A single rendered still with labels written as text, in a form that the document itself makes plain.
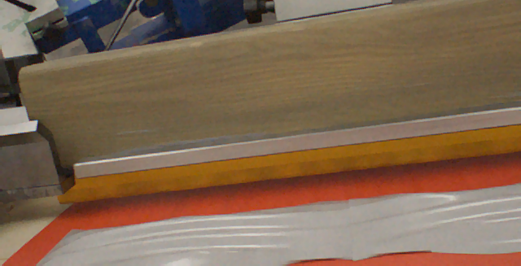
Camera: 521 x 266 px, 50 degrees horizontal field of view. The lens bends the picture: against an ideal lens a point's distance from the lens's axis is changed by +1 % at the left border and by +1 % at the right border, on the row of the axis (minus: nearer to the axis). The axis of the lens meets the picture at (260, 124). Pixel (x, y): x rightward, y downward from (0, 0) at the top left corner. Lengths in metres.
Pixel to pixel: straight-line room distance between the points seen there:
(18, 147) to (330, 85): 0.20
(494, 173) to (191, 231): 0.18
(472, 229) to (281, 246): 0.09
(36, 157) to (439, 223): 0.25
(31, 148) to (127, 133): 0.06
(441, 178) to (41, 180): 0.25
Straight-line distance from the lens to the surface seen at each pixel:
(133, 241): 0.33
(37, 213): 0.44
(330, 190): 0.36
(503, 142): 0.37
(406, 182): 0.36
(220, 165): 0.38
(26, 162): 0.39
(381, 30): 0.34
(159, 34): 1.05
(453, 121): 0.34
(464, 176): 0.36
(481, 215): 0.30
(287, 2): 0.62
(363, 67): 0.34
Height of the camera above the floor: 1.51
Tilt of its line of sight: 46 degrees down
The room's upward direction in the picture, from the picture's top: 18 degrees counter-clockwise
